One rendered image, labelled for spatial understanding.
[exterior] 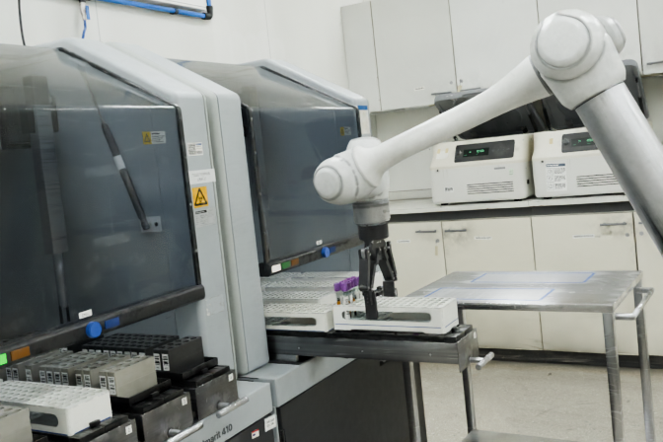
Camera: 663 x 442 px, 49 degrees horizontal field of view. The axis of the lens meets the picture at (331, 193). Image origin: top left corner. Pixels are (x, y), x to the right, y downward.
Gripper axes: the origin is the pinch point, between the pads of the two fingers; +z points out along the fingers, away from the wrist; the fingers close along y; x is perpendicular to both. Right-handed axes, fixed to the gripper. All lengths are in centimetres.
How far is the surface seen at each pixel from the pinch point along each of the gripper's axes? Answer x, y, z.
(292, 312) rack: 23.3, -4.9, 1.1
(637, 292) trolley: -51, 63, 11
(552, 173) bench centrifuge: 9, 230, -16
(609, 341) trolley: -48, 26, 15
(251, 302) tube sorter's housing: 29.8, -13.3, -3.3
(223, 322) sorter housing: 29.9, -24.8, -1.2
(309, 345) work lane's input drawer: 18.1, -6.7, 9.3
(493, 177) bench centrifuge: 41, 229, -17
